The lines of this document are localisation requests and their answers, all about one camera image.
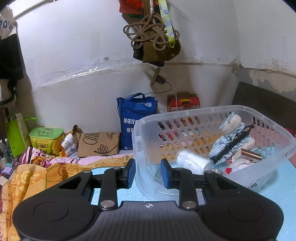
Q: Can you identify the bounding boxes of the clear plastic lattice basket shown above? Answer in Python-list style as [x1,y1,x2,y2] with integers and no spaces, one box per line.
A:
[132,105,295,201]

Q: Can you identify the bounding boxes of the blue white plush slippers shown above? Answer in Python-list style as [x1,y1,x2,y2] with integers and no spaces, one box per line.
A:
[209,112,255,164]

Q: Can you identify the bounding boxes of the red tin box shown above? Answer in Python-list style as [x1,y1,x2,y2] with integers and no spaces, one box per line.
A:
[232,149,262,163]

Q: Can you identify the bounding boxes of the brown paper bag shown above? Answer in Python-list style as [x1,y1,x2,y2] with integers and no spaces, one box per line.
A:
[77,132,120,158]

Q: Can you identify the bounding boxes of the white tube packages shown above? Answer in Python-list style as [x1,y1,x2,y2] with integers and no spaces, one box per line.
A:
[61,133,77,157]

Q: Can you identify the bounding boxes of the blue tote bag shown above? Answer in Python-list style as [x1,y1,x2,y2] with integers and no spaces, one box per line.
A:
[116,92,158,150]

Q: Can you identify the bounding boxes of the green lidded box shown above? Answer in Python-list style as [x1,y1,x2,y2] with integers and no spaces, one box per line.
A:
[29,127,64,156]

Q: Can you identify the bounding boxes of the red gift box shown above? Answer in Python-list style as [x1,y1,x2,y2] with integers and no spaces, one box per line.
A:
[166,92,200,112]

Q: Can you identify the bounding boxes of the orange floral blanket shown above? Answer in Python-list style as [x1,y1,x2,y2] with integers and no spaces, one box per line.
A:
[1,155,132,240]

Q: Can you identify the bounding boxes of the light blue mat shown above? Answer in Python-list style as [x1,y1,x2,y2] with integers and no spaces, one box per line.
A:
[91,161,296,240]

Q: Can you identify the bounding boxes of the green paper bag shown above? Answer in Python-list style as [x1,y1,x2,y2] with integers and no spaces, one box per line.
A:
[6,113,38,158]

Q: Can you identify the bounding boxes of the dark wooden headboard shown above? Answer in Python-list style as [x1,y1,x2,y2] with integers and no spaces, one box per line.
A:
[232,82,296,136]

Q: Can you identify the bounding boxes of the brown hanging bag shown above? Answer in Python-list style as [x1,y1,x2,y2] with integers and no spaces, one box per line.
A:
[123,1,181,67]

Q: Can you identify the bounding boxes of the white black hanging jacket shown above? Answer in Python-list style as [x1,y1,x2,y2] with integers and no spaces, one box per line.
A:
[1,5,23,106]

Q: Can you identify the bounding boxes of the red hanging bag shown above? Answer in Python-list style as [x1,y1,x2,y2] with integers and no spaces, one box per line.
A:
[118,0,144,15]

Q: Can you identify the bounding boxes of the black charger with cable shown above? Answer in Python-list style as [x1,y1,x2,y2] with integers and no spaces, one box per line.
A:
[146,74,173,95]

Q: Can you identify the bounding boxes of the yellow-green patterned lanyard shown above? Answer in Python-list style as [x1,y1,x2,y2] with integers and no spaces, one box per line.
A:
[158,0,176,48]

